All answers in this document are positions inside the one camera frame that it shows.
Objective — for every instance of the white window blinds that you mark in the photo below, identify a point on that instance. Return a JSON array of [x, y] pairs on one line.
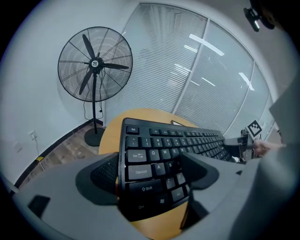
[[257, 100], [218, 93], [159, 58]]

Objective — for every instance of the yellow floor tape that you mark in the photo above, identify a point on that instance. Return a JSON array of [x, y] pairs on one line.
[[39, 158]]

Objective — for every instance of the black standing fan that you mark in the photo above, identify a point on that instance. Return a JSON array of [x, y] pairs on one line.
[[94, 63]]

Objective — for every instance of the black keyboard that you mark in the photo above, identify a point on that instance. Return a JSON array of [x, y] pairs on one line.
[[145, 145]]

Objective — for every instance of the round wooden table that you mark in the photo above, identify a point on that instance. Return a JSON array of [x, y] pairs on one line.
[[112, 136]]

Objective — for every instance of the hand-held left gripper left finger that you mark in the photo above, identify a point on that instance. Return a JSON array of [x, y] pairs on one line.
[[70, 199]]

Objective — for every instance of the black framed picture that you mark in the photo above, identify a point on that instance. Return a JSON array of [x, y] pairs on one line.
[[176, 122]]

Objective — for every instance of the white wall socket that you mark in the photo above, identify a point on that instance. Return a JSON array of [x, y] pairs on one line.
[[32, 135]]

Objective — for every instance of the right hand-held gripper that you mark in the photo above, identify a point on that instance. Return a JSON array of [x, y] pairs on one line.
[[254, 128]]

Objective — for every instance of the black head-worn camera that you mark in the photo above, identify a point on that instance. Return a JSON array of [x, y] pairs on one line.
[[254, 20]]

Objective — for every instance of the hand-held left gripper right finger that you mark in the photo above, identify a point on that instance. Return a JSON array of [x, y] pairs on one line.
[[206, 178]]

